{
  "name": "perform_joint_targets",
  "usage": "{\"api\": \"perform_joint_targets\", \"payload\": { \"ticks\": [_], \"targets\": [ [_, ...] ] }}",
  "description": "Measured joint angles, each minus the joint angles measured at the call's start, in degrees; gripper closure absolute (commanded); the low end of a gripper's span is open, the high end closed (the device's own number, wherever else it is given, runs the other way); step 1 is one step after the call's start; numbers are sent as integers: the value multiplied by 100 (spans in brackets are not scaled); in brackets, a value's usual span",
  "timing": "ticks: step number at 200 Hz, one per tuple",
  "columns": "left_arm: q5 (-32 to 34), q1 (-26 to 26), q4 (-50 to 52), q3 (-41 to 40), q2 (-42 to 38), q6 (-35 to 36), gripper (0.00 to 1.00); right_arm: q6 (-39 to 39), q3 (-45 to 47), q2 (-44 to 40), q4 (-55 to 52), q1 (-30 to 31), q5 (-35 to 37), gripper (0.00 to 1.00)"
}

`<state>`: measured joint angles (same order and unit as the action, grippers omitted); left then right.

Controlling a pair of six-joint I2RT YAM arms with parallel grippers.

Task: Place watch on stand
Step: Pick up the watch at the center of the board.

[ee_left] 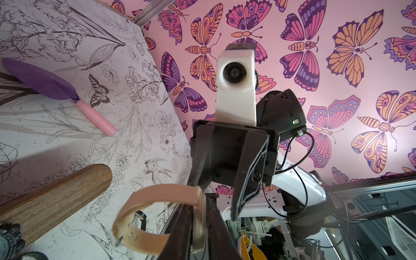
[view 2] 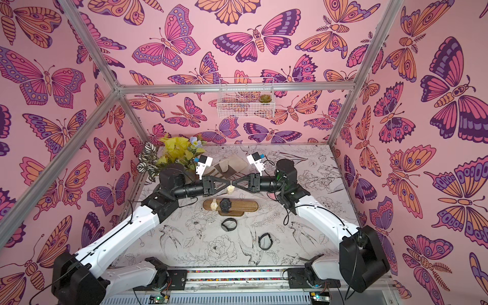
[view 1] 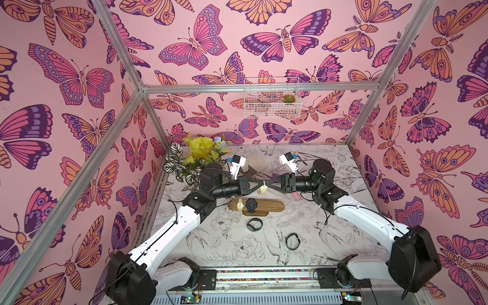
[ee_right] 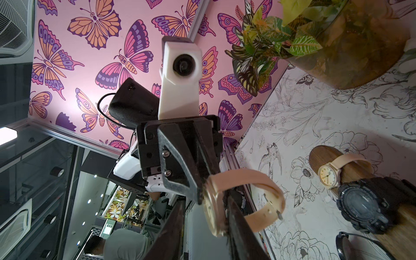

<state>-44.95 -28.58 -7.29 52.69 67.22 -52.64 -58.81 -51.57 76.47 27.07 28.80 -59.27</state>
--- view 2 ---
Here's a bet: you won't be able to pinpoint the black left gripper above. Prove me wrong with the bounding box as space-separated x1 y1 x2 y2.
173 177 230 202

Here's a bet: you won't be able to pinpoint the black chunky sport watch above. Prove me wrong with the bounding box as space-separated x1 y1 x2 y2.
219 198 232 214

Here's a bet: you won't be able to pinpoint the black round watch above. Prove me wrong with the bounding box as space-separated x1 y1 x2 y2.
221 217 238 232

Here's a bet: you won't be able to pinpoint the cream strap watch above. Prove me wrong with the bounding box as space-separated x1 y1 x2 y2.
210 198 219 211

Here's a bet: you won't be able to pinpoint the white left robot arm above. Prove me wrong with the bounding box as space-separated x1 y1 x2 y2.
51 164 232 304

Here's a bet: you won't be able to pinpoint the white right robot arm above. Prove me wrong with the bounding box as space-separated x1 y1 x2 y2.
230 159 390 293

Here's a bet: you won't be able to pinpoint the wooden watch stand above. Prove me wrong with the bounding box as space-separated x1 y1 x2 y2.
203 198 259 217

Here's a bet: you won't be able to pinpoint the thin black watch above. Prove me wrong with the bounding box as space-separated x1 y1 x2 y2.
258 233 274 251

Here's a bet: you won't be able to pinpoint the cream grey gardening glove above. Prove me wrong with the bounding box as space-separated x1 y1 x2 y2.
214 155 249 179

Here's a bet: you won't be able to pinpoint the potted plant yellow leaves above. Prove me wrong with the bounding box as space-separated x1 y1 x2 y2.
136 136 207 182

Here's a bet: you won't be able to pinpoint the small green succulent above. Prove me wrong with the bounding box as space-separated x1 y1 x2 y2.
259 94 273 104

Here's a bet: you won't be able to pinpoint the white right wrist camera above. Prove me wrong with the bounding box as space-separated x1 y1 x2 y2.
247 152 265 175

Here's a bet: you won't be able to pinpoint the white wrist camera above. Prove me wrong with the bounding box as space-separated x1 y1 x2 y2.
194 155 213 180
247 152 265 175

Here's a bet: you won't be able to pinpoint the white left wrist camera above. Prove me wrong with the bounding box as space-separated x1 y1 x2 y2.
194 155 213 180

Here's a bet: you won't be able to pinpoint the white wire wall basket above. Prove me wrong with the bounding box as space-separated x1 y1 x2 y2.
216 76 276 118

